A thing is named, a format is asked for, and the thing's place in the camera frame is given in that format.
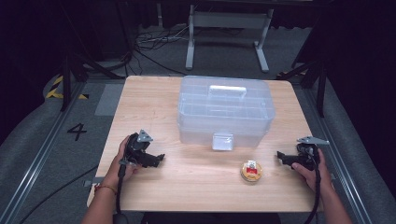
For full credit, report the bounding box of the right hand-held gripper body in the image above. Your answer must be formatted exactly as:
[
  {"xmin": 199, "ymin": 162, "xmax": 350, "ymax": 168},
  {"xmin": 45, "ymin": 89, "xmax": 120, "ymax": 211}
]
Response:
[{"xmin": 297, "ymin": 135, "xmax": 330, "ymax": 172}]

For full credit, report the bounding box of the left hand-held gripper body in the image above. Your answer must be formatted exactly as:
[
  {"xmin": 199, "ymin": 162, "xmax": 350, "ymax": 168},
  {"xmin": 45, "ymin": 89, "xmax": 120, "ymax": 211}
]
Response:
[{"xmin": 124, "ymin": 129, "xmax": 157, "ymax": 168}]

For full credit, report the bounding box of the round yellow tin red label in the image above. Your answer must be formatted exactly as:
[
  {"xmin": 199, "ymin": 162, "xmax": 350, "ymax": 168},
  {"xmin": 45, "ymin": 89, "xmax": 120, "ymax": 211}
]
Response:
[{"xmin": 239, "ymin": 160, "xmax": 263, "ymax": 184}]

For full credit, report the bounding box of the clear plastic storage box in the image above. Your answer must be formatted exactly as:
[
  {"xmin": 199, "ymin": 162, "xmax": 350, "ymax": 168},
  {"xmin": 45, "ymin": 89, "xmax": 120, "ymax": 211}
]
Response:
[{"xmin": 177, "ymin": 75, "xmax": 276, "ymax": 152}]

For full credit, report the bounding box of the person's right hand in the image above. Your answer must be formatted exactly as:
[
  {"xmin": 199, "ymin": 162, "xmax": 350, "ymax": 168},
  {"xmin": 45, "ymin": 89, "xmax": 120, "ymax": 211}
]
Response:
[{"xmin": 291, "ymin": 148, "xmax": 334, "ymax": 194}]

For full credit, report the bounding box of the person's left hand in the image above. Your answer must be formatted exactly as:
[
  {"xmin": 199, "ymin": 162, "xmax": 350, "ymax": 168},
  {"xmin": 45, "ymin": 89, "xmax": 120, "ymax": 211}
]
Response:
[{"xmin": 102, "ymin": 135, "xmax": 143, "ymax": 189}]

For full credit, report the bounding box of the grey floor plate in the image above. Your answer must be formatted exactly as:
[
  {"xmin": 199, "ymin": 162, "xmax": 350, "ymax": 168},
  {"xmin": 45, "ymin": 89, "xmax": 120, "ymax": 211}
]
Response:
[{"xmin": 93, "ymin": 83, "xmax": 125, "ymax": 117}]

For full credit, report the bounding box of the black metal stand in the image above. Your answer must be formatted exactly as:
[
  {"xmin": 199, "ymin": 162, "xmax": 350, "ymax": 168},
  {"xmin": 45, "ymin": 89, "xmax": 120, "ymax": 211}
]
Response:
[
  {"xmin": 59, "ymin": 0, "xmax": 126, "ymax": 112},
  {"xmin": 276, "ymin": 58, "xmax": 329, "ymax": 119}
]

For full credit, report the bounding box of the yellow black floor tape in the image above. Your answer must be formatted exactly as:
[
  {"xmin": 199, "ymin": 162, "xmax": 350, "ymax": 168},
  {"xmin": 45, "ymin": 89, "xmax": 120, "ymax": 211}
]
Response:
[{"xmin": 45, "ymin": 75, "xmax": 90, "ymax": 101}]

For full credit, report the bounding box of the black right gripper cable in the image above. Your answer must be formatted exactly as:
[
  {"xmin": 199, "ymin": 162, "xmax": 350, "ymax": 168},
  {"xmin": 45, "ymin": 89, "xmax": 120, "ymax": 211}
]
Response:
[{"xmin": 306, "ymin": 148, "xmax": 322, "ymax": 224}]

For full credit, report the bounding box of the orange wrist bracelet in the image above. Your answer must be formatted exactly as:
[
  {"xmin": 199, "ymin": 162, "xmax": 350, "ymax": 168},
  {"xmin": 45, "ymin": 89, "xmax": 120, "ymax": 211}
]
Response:
[{"xmin": 94, "ymin": 184, "xmax": 118, "ymax": 196}]

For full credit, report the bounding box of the small grey metal bracket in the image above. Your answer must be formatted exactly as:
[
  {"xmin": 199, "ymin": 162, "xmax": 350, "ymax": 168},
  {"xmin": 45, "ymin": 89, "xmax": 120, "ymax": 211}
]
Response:
[{"xmin": 82, "ymin": 176, "xmax": 106, "ymax": 188}]

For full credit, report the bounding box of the thin black floor cable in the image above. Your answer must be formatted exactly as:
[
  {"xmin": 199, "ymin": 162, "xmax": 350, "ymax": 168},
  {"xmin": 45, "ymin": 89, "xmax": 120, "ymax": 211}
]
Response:
[{"xmin": 18, "ymin": 165, "xmax": 99, "ymax": 224}]

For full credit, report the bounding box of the tangle of floor cables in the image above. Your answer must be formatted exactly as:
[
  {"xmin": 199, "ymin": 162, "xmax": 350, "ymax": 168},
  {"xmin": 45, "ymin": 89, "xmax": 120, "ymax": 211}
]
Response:
[{"xmin": 125, "ymin": 23, "xmax": 191, "ymax": 77}]

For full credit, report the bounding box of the grey metal table frame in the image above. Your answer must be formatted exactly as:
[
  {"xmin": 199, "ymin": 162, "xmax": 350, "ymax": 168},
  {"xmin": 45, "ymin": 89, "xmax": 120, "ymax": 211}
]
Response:
[{"xmin": 185, "ymin": 4, "xmax": 275, "ymax": 74}]

